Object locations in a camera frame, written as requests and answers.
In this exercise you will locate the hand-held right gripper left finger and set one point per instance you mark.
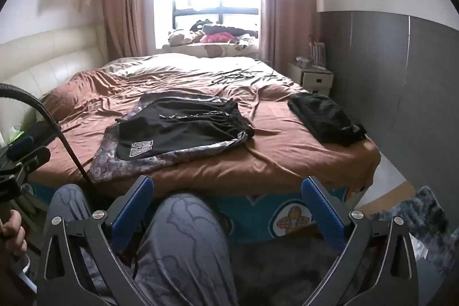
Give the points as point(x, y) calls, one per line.
point(131, 209)

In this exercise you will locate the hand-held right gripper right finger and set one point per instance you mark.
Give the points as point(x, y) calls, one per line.
point(322, 216)

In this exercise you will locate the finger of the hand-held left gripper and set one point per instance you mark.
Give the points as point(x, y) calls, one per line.
point(39, 132)
point(36, 157)

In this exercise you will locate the grey paisley pants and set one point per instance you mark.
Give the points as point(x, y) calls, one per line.
point(107, 162)

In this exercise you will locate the black pants pile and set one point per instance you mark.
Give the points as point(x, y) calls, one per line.
point(322, 119)

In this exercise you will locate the black pants with white print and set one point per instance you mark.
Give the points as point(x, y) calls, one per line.
point(186, 126)

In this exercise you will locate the person's left hand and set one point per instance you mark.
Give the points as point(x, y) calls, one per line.
point(12, 234)

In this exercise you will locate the brown cardboard sheet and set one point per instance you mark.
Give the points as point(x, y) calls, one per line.
point(391, 195)

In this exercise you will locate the cream padded headboard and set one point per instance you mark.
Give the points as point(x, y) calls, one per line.
point(53, 51)

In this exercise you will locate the white nightstand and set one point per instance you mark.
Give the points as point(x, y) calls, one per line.
point(315, 78)

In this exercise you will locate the pink striped box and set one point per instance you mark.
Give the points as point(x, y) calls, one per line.
point(318, 53)

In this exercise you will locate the white brown plush dog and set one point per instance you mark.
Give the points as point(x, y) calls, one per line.
point(181, 37)

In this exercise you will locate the small white plush toy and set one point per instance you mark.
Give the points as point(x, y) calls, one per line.
point(247, 40)

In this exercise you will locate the pink plush toy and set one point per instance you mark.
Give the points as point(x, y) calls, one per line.
point(217, 38)

